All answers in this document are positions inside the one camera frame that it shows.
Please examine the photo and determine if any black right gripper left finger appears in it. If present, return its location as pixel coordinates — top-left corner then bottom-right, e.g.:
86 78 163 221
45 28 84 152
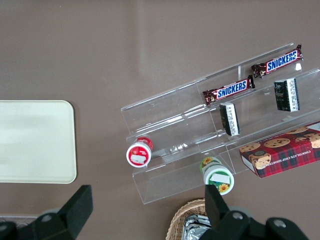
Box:
32 184 94 240

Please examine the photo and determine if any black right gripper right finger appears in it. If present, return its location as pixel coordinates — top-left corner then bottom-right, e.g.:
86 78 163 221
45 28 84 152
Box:
199 184 252 240

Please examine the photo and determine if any silver foil tray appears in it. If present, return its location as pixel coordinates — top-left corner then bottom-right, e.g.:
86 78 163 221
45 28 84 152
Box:
184 214 214 240

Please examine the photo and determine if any light wicker basket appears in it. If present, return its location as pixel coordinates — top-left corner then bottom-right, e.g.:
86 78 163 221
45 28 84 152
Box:
165 197 214 240

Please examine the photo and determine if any beige plastic tray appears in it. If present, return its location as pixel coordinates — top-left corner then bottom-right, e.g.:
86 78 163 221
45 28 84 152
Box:
0 99 77 185

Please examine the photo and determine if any green lid sunflower cup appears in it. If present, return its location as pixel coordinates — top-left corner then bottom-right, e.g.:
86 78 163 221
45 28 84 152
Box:
198 156 235 196

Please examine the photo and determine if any red tartan cookie box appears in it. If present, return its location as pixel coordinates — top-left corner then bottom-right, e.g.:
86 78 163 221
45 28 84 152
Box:
238 120 320 179

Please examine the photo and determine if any red lid white cup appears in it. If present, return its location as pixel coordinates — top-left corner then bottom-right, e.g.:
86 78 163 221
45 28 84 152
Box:
125 135 154 168

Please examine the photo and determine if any small black white box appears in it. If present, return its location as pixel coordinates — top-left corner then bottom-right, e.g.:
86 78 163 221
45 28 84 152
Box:
272 77 300 114
219 101 242 137

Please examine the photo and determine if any clear acrylic stepped shelf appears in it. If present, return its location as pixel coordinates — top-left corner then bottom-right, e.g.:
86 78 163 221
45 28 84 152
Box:
120 42 320 206

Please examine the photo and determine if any brown Snickers bar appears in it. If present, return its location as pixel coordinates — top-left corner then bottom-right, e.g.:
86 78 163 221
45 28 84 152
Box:
250 43 305 79
202 74 257 107

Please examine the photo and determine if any brown table cover mat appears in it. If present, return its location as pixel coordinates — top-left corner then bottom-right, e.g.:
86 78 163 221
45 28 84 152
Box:
0 0 320 240

